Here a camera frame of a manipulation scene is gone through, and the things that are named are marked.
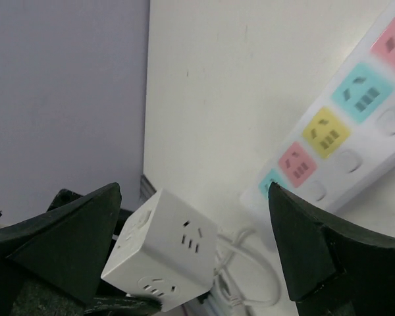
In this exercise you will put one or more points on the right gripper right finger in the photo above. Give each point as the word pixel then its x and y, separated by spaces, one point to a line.
pixel 331 266

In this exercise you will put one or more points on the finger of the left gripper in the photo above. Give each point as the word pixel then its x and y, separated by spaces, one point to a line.
pixel 123 305
pixel 65 201

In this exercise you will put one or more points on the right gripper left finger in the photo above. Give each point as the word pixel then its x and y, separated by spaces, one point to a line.
pixel 51 264

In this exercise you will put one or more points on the white cube socket adapter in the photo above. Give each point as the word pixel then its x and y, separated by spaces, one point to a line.
pixel 165 250

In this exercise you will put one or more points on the white multicolour power strip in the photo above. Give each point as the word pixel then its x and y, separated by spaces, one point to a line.
pixel 346 139

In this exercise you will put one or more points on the aluminium front rail frame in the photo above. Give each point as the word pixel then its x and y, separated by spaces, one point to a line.
pixel 147 189

